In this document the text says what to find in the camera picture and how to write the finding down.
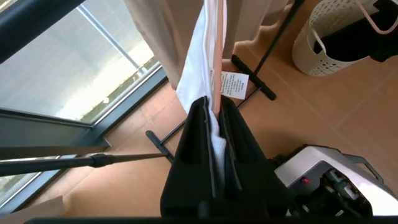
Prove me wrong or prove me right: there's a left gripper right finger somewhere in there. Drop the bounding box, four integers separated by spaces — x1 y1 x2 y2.
219 95 289 218

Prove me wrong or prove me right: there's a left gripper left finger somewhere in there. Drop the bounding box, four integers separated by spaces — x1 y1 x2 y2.
160 95 218 218

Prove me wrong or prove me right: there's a white printed t-shirt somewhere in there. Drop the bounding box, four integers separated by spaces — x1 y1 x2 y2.
175 0 249 187

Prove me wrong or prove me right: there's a black garment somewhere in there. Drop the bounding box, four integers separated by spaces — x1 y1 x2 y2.
313 0 398 63

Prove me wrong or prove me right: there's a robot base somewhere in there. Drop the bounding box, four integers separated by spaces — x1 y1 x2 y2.
269 144 398 218

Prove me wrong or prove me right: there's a white laundry basket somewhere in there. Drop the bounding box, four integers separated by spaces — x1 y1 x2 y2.
291 0 398 78

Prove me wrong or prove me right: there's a black clothes rack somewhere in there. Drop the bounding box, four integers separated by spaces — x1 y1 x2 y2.
0 0 307 177

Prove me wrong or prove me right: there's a window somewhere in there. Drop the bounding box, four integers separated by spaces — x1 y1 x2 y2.
0 0 169 215

